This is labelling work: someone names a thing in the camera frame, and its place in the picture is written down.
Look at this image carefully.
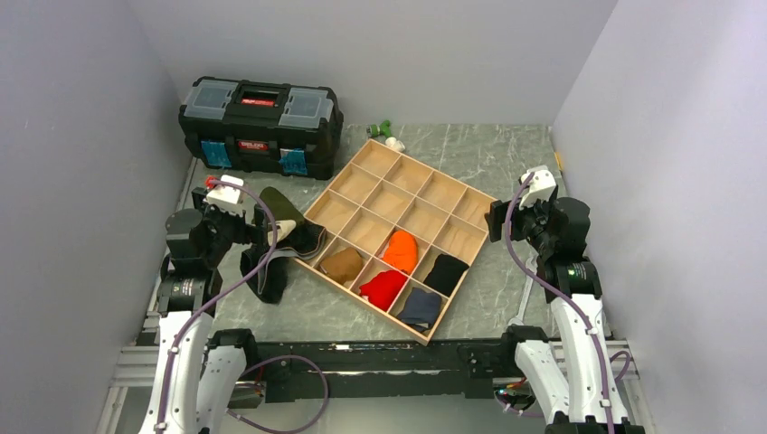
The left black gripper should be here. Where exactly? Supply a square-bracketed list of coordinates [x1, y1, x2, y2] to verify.
[192, 187, 269, 267]

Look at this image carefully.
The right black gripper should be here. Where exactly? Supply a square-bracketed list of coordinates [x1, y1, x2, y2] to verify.
[485, 193, 557, 254]

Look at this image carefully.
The black striped underwear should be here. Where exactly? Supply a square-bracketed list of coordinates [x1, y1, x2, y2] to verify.
[246, 221, 327, 304]

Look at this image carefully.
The wooden compartment tray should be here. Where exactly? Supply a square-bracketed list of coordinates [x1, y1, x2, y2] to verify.
[299, 139, 494, 344]

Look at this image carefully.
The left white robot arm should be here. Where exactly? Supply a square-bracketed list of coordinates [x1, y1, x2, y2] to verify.
[139, 179, 260, 433]

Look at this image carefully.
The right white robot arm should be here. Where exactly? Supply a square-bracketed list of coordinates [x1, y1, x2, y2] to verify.
[485, 197, 645, 433]

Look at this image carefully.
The olive green underwear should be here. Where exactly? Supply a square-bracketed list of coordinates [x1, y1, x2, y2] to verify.
[260, 186, 305, 242]

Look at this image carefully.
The black rolled underwear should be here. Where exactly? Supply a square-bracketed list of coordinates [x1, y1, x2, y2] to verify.
[423, 253, 469, 297]

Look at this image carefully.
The brown rolled underwear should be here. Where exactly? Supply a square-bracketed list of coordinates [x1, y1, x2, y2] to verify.
[319, 247, 365, 285]

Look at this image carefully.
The orange rolled underwear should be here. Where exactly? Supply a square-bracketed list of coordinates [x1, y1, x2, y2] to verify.
[382, 230, 419, 275]

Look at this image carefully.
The navy blue rolled underwear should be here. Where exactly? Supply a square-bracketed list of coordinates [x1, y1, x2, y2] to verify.
[395, 288, 442, 333]

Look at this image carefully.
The red rolled underwear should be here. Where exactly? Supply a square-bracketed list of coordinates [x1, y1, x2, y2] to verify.
[359, 269, 407, 311]

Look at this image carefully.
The silver wrench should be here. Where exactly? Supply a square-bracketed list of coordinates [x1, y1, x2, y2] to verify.
[509, 254, 537, 326]

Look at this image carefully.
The black plastic toolbox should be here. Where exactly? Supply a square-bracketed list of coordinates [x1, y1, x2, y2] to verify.
[178, 76, 344, 180]

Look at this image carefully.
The green and white pipe fitting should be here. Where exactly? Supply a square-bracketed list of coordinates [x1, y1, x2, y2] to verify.
[366, 119, 405, 153]

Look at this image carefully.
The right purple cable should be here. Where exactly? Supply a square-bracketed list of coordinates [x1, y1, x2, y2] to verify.
[502, 172, 633, 434]

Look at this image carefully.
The purple cable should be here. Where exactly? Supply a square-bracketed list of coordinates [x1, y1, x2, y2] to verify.
[154, 179, 330, 434]
[502, 172, 633, 434]

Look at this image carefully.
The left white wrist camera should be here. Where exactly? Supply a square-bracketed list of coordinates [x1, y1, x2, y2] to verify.
[204, 175, 244, 215]

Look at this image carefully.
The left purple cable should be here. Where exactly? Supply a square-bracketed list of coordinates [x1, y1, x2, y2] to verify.
[154, 179, 330, 434]

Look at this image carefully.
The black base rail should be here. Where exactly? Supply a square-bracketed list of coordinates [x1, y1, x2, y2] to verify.
[208, 329, 522, 403]

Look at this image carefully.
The aluminium frame rail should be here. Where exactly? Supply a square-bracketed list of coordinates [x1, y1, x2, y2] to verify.
[95, 156, 208, 434]

